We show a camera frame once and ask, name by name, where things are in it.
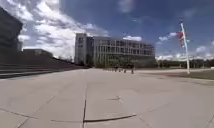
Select grey glass-fronted building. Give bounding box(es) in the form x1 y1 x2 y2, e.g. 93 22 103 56
73 32 157 69

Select group of people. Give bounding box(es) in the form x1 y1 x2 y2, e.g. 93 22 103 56
113 64 135 75

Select pale concrete slab plaza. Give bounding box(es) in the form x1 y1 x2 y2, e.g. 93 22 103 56
0 68 214 128

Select low dark building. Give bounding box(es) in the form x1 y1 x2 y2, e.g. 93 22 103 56
22 48 54 64

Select white flagpole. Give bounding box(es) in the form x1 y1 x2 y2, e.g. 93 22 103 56
178 20 192 75

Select dark stone steps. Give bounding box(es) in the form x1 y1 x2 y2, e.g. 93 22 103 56
0 59 84 80

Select row of trees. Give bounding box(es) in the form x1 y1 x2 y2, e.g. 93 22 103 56
155 56 214 70

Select grass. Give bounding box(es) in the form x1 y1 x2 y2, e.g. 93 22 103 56
168 68 214 81

